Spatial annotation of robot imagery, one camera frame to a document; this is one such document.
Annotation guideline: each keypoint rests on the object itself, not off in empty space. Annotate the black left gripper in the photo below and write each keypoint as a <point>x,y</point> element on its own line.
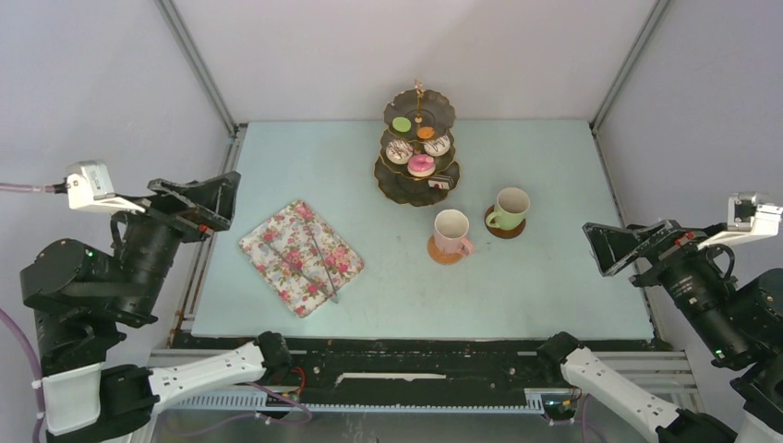
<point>198,209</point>

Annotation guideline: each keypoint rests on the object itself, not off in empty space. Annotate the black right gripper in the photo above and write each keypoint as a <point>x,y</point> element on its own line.
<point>660,240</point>

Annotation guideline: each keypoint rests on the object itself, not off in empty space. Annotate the cream paper cup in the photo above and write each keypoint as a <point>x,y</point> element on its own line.
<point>509,210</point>

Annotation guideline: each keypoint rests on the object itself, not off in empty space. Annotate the woven rattan coaster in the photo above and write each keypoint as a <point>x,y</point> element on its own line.
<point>504,231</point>
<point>441,257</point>

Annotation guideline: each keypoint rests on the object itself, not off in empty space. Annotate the pink mug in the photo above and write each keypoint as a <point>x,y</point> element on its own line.
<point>451,228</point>

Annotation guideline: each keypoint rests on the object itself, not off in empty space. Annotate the chocolate drizzled donut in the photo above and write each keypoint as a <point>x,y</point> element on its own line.
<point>437,147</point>

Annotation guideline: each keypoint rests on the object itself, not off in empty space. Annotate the green macaron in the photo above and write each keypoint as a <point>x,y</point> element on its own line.
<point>401,124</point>

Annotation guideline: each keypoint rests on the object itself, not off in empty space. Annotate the three tier dessert stand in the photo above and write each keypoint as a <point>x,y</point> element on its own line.
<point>423,107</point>

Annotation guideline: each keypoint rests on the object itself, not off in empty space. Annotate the orange tart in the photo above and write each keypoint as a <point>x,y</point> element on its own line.
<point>421,165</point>

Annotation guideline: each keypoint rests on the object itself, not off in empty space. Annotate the small orange pastry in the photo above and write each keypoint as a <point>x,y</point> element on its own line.
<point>425,132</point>

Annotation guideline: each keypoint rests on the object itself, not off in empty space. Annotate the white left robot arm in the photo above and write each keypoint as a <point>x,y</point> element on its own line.
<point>83,300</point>

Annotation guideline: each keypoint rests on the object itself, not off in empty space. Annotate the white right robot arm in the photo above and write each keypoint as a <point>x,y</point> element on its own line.
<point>740,325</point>

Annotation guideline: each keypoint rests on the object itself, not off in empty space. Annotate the floral square tray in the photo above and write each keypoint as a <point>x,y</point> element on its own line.
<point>302,258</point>

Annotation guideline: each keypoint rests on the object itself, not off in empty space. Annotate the right aluminium frame post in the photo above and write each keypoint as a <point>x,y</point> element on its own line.
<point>644,36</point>

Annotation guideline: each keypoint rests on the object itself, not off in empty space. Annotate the aluminium frame post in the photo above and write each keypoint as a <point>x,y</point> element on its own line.
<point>644,36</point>
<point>189,48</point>

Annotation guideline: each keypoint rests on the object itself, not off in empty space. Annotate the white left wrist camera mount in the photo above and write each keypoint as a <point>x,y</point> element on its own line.
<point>89,188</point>

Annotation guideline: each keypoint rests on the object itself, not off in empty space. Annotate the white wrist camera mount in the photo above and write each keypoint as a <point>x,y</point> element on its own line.
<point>89,188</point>
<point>750,217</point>

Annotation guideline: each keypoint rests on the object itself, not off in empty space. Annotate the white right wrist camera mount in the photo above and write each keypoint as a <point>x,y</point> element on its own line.
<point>750,217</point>

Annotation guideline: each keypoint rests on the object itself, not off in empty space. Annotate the left aluminium frame post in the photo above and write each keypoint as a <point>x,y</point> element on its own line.
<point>189,48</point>

